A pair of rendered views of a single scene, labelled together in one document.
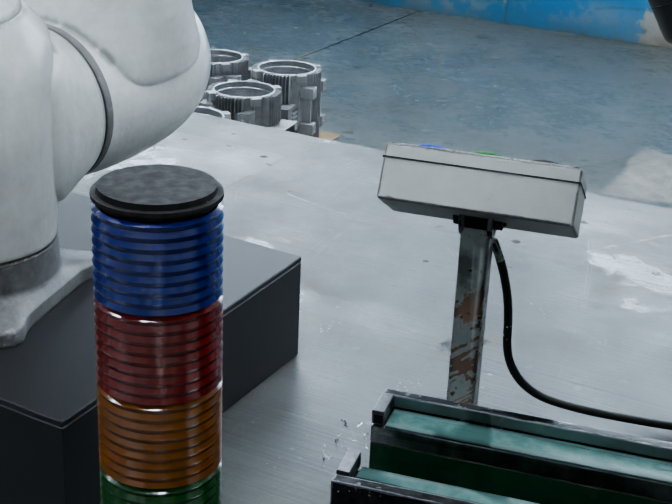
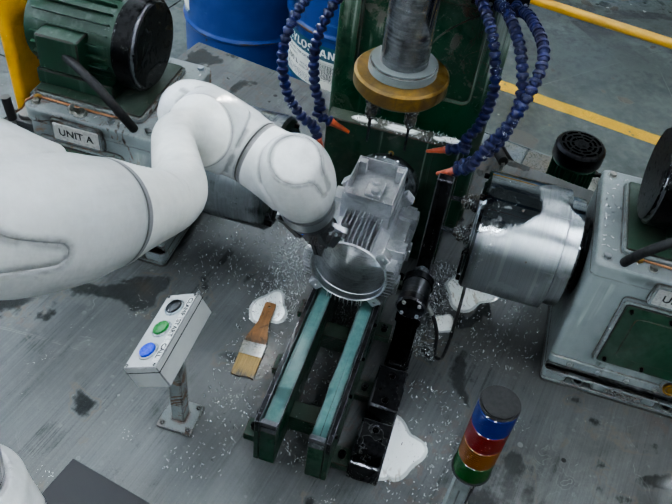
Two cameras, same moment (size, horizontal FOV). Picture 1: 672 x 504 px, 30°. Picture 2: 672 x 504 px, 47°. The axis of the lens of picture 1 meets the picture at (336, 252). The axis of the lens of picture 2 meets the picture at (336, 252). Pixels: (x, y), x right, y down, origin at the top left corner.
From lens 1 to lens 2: 1.29 m
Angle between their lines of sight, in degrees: 78
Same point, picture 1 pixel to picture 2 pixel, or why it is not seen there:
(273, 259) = (75, 473)
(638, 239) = not seen: outside the picture
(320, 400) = (139, 478)
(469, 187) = (185, 342)
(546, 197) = (200, 314)
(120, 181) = (502, 412)
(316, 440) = (180, 481)
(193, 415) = not seen: hidden behind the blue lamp
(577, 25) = not seen: outside the picture
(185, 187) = (501, 394)
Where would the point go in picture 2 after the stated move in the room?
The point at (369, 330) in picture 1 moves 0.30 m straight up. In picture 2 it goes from (55, 449) to (23, 352)
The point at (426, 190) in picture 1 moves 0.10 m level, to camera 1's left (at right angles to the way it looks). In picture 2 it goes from (178, 362) to (169, 414)
